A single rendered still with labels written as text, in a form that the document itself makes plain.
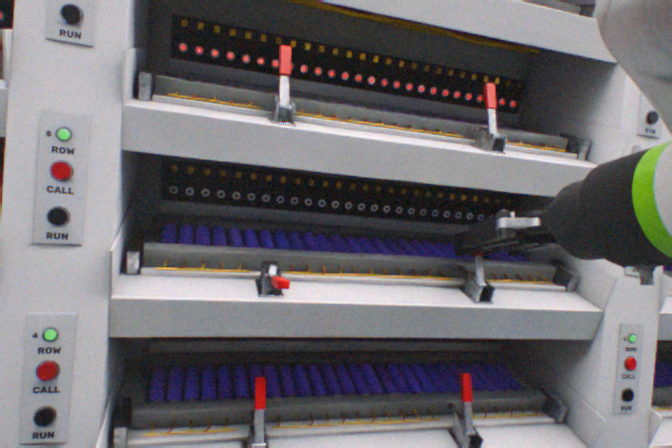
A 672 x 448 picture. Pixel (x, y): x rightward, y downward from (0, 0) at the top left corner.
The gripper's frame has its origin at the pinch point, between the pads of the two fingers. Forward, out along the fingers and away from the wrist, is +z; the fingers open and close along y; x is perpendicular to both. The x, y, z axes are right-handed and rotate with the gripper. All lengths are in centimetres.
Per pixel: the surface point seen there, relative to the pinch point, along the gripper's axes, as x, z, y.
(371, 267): -3.5, 4.5, -12.9
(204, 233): 0.3, 9.4, -33.7
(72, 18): 17, -7, -47
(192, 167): 9.2, 11.2, -35.7
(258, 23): 31.6, 11.8, -27.8
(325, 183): 8.9, 11.3, -17.4
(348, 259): -2.7, 4.0, -16.3
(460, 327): -10.7, 0.2, -2.9
